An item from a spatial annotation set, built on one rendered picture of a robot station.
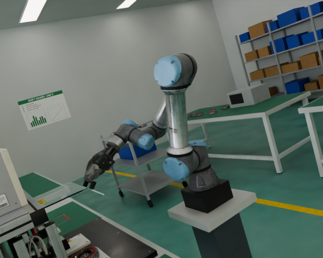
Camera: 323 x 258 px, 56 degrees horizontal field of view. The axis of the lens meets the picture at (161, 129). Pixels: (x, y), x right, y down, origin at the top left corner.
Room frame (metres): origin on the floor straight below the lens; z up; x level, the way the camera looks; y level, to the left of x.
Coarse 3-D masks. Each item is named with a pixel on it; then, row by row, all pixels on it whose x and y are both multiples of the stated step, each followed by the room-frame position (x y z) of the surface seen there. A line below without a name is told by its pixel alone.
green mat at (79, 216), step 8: (56, 208) 2.15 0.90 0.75; (64, 208) 2.09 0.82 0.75; (72, 208) 2.03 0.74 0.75; (80, 208) 1.98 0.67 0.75; (48, 216) 2.03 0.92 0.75; (56, 216) 1.98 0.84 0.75; (64, 216) 1.93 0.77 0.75; (72, 216) 1.88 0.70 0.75; (80, 216) 1.83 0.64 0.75; (88, 216) 1.79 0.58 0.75; (96, 216) 1.74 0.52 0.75; (56, 224) 1.82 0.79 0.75; (64, 224) 1.78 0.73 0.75; (72, 224) 1.73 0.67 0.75; (80, 224) 1.69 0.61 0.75; (64, 232) 1.64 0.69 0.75; (8, 248) 1.67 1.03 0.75; (32, 248) 1.56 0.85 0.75
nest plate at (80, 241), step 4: (76, 236) 1.45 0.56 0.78; (80, 236) 1.44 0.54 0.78; (84, 236) 1.43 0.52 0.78; (72, 240) 1.43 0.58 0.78; (76, 240) 1.41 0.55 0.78; (80, 240) 1.40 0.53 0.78; (84, 240) 1.38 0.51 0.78; (88, 240) 1.37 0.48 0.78; (76, 244) 1.37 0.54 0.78; (80, 244) 1.35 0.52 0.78; (84, 244) 1.34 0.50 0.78; (88, 244) 1.35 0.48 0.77; (76, 248) 1.32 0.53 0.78; (80, 248) 1.33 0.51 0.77; (68, 252) 1.31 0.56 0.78; (72, 252) 1.31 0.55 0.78
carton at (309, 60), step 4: (316, 52) 6.41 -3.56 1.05; (304, 56) 6.59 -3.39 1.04; (308, 56) 6.51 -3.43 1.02; (312, 56) 6.44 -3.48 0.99; (316, 56) 6.39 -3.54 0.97; (300, 60) 6.69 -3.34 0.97; (304, 60) 6.61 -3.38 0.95; (308, 60) 6.53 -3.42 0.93; (312, 60) 6.45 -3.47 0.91; (316, 60) 6.38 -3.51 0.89; (304, 64) 6.63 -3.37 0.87; (308, 64) 6.55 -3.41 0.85; (312, 64) 6.47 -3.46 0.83; (316, 64) 6.40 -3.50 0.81; (304, 68) 6.65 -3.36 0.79
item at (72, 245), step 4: (60, 236) 1.16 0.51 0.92; (64, 236) 1.15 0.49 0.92; (64, 240) 1.12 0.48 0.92; (48, 244) 1.12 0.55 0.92; (64, 244) 1.12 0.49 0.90; (68, 244) 1.12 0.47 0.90; (72, 244) 1.15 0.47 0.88; (48, 248) 1.14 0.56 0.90; (52, 248) 1.09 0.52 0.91; (68, 248) 1.12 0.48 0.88; (72, 248) 1.13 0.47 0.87; (40, 252) 1.12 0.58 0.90; (48, 252) 1.10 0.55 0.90; (52, 252) 1.09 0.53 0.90; (36, 256) 1.10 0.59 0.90; (44, 256) 1.08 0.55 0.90; (48, 256) 1.08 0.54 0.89; (52, 256) 1.09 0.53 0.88
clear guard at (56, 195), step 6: (60, 186) 1.38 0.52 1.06; (66, 186) 1.34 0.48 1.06; (72, 186) 1.31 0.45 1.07; (78, 186) 1.27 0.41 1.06; (84, 186) 1.24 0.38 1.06; (48, 192) 1.33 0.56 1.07; (54, 192) 1.30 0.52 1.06; (60, 192) 1.26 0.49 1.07; (66, 192) 1.23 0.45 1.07; (72, 192) 1.20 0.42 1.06; (78, 192) 1.19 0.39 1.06; (36, 198) 1.30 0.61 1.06; (42, 198) 1.27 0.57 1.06; (48, 198) 1.24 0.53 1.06; (54, 198) 1.20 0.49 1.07; (60, 198) 1.17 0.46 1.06; (66, 198) 1.17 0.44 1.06; (42, 204) 1.17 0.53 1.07; (48, 204) 1.14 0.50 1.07
